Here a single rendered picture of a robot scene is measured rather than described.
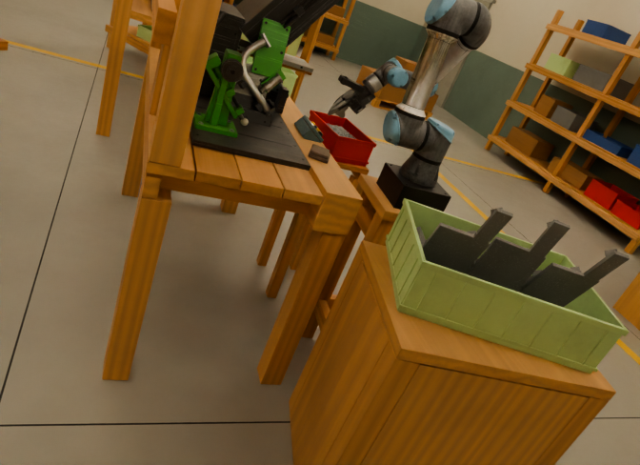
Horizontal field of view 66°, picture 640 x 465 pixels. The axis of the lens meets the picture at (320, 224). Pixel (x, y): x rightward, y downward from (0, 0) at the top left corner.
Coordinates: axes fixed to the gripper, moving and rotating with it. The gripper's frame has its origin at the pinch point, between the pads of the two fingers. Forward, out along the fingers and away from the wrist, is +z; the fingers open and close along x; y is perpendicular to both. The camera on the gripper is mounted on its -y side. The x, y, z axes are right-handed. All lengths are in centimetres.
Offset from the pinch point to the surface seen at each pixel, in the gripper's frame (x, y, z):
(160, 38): -51, -73, 27
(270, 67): 0.8, -30.7, 8.6
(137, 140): 79, -20, 93
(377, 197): -45.4, 18.4, 5.6
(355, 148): -1.8, 21.4, 0.0
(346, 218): -61, 5, 19
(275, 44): 3.1, -35.9, 1.7
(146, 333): -36, 11, 115
